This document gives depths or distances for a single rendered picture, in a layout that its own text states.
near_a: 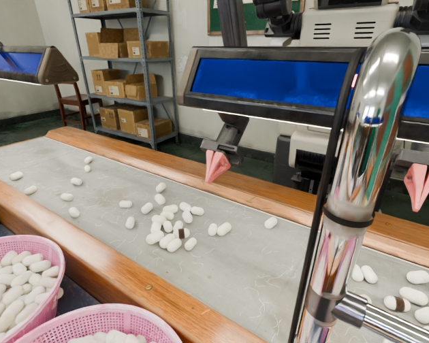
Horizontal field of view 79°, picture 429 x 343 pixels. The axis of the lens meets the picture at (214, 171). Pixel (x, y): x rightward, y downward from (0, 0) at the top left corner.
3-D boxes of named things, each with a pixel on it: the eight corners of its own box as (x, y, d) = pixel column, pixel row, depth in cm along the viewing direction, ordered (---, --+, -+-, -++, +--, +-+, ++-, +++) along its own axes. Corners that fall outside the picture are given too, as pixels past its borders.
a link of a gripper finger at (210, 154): (218, 182, 58) (235, 148, 61) (193, 175, 62) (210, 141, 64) (228, 193, 64) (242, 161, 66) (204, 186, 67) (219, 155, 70)
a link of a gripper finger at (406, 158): (440, 208, 41) (449, 158, 44) (387, 194, 45) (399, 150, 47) (426, 220, 47) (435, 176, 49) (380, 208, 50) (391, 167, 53)
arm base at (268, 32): (302, 15, 93) (270, 17, 99) (299, -4, 86) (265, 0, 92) (295, 37, 92) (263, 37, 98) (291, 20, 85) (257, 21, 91)
